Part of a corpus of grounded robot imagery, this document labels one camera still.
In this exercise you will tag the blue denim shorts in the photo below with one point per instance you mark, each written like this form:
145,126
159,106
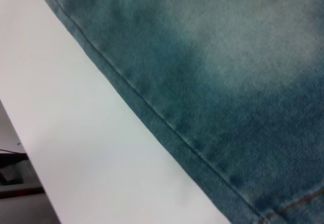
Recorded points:
227,82

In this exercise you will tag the dark blurry background object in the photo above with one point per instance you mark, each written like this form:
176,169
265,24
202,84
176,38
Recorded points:
10,163

